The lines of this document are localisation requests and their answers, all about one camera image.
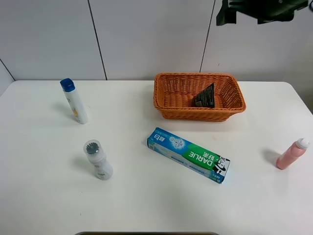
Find pink bottle white cap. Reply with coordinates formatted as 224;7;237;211
276;138;310;170

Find white shampoo bottle blue cap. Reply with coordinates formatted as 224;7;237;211
60;78;89;124

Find dark triangular snack packet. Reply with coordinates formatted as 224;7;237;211
192;83;215;108

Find orange wicker basket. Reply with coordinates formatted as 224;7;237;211
153;72;246;122

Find dark green plant leaves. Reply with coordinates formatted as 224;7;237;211
216;0;313;26

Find white bottle with brush cap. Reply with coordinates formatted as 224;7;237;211
84;140;113;180

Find Darlie toothpaste box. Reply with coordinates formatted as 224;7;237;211
147;127;230;184

